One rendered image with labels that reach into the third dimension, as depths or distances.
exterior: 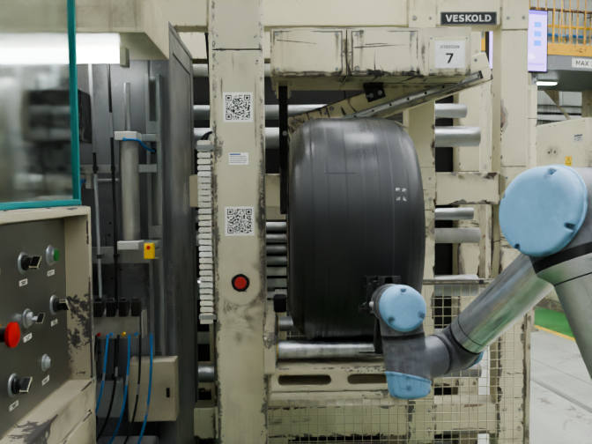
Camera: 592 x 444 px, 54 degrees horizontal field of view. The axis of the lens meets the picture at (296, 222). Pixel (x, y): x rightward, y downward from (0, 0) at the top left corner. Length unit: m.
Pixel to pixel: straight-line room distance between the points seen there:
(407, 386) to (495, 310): 0.20
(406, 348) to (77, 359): 0.70
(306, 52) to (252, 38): 0.30
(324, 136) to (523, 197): 0.69
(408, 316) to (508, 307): 0.17
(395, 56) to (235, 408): 1.10
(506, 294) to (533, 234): 0.25
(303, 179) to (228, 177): 0.25
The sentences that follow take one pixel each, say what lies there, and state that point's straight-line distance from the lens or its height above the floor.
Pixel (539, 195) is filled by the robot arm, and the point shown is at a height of 1.29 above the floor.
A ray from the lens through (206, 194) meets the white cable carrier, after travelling 1.52.
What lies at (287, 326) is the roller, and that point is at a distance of 1.74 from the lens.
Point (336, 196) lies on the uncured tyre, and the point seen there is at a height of 1.28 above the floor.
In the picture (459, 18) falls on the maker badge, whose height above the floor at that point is 1.90.
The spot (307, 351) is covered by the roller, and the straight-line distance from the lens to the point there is 1.47.
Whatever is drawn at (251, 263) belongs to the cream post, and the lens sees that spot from 1.51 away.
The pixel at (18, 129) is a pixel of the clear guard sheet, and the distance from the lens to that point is 1.07.
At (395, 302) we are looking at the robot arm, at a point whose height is 1.11.
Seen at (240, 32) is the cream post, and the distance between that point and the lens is 1.55.
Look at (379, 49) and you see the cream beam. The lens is 1.83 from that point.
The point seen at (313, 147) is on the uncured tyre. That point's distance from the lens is 1.38.
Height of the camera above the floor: 1.29
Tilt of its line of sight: 3 degrees down
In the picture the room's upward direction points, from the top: 1 degrees counter-clockwise
